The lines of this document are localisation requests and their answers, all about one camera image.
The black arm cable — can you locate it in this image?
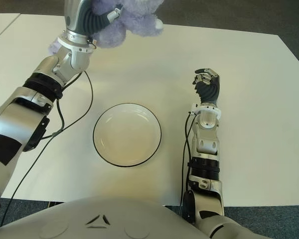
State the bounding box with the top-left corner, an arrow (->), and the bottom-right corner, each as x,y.
179,112 -> 197,217
0,39 -> 98,227

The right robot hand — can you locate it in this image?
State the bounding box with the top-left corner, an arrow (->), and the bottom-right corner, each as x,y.
192,67 -> 221,105

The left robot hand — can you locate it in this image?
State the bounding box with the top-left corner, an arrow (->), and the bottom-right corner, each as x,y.
64,0 -> 122,38

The purple plush doll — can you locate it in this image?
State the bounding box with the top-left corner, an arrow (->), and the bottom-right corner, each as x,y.
47,0 -> 164,54

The grey robot torso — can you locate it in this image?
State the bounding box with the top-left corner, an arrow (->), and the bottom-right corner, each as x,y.
0,195 -> 215,239

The white plate with black rim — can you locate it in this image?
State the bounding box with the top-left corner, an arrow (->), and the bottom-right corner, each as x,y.
93,103 -> 162,167

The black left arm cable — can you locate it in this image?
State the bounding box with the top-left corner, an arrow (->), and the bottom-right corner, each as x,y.
0,39 -> 98,227

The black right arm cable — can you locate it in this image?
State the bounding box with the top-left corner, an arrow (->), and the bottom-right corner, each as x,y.
179,112 -> 197,217

